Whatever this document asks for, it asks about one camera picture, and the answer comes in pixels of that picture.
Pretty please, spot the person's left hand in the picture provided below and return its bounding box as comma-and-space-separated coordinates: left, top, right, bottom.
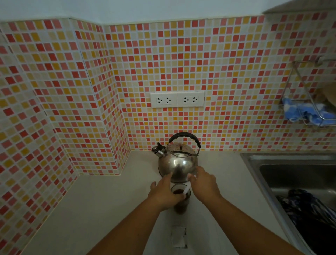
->
147, 172, 187, 211

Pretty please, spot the person's right hand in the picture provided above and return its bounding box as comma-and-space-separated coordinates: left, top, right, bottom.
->
187, 166, 223, 206

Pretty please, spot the glass of dark drink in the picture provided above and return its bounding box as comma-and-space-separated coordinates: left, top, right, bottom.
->
171, 183, 191, 215

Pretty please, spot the person's left forearm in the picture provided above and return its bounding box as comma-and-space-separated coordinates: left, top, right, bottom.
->
86, 197, 164, 255

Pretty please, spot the person's right forearm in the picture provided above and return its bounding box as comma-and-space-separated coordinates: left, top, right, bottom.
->
209, 195, 305, 255

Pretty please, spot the stainless steel whistling kettle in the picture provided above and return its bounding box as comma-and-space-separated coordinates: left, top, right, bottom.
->
151, 132, 201, 184

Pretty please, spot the torn white sachet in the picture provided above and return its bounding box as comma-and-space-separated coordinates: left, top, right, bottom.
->
171, 225, 188, 249

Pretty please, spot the stainless steel sink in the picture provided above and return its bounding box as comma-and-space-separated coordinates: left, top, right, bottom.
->
240, 152, 336, 255

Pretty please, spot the dark patterned cloth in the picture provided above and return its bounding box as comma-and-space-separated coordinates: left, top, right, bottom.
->
276, 189, 336, 255

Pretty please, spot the blue and white cloth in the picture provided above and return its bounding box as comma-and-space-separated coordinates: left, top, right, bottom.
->
282, 97, 336, 127

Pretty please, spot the brown sponge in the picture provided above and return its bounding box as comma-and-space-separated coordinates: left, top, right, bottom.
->
314, 84, 336, 108

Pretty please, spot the white wall power outlet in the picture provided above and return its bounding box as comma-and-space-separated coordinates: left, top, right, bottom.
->
177, 91, 205, 108
150, 92, 178, 108

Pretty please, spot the metal wire wall rack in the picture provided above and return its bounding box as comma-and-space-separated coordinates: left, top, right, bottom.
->
278, 54, 336, 130

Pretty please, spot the grey wall cabinet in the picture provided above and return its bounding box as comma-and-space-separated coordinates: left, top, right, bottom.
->
262, 0, 336, 15

